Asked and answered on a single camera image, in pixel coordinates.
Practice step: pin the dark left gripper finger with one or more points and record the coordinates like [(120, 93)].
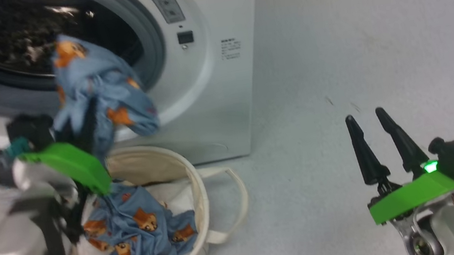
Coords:
[(91, 129), (70, 135)]

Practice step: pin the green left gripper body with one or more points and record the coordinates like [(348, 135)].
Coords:
[(75, 166)]

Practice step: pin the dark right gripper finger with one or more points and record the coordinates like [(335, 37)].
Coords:
[(368, 156), (405, 146)]

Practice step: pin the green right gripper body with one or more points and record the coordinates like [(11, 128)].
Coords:
[(417, 196)]

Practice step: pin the blue bear-print garment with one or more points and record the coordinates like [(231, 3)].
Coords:
[(107, 82)]

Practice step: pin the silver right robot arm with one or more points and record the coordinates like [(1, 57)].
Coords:
[(453, 228)]

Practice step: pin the white cloth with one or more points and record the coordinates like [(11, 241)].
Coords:
[(174, 198)]

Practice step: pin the white front-load washing machine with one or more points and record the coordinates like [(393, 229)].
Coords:
[(216, 115)]

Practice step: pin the small printed warning label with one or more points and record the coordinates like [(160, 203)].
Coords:
[(231, 49)]

